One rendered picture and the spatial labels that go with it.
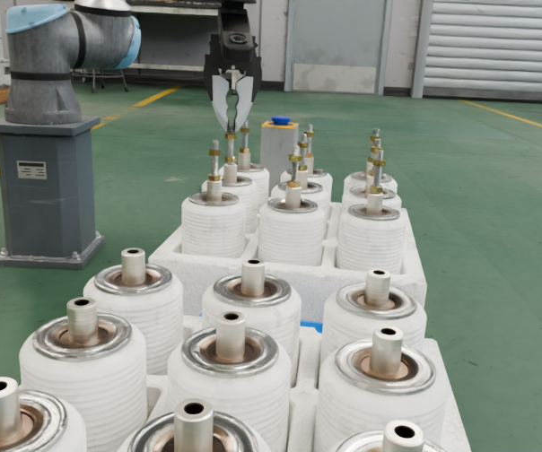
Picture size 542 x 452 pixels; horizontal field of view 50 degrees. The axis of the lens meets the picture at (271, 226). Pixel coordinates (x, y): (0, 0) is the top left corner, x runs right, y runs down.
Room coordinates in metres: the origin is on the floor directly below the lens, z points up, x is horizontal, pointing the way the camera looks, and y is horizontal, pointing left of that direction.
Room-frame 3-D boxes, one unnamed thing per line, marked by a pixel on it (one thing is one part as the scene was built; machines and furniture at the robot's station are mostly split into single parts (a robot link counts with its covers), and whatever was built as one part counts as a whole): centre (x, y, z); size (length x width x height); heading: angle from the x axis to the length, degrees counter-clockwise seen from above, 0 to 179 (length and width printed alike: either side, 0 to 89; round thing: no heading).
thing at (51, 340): (0.41, 0.14, 0.25); 0.08 x 0.08 x 0.01
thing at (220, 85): (0.98, 0.09, 0.38); 0.06 x 0.03 x 0.09; 8
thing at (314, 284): (0.95, -0.05, 0.09); 0.39 x 0.39 x 0.18; 82
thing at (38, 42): (1.25, 0.48, 0.47); 0.13 x 0.12 x 0.14; 132
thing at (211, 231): (0.85, 0.09, 0.16); 0.10 x 0.10 x 0.18
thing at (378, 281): (0.51, -0.10, 0.26); 0.02 x 0.02 x 0.03
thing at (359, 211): (0.81, -0.15, 0.25); 0.08 x 0.08 x 0.01
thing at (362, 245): (0.81, -0.15, 0.16); 0.10 x 0.10 x 0.18
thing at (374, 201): (0.81, -0.15, 0.26); 0.02 x 0.02 x 0.03
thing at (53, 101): (1.24, 0.49, 0.35); 0.15 x 0.15 x 0.10
